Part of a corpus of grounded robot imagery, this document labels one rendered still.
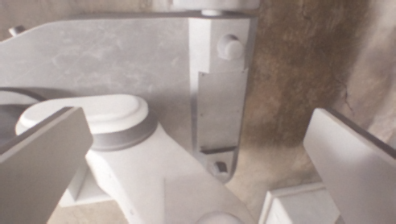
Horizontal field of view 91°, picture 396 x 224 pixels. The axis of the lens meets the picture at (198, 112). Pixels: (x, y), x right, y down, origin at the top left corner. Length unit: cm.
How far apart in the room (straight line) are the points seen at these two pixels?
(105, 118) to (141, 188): 13
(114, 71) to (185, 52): 16
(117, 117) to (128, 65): 16
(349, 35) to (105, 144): 83
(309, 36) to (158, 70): 53
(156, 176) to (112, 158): 8
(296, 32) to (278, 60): 10
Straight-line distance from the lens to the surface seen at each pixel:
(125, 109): 35
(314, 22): 79
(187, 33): 45
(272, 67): 75
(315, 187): 133
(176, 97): 50
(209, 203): 23
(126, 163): 32
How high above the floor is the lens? 61
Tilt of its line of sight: 57 degrees down
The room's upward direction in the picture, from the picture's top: 160 degrees clockwise
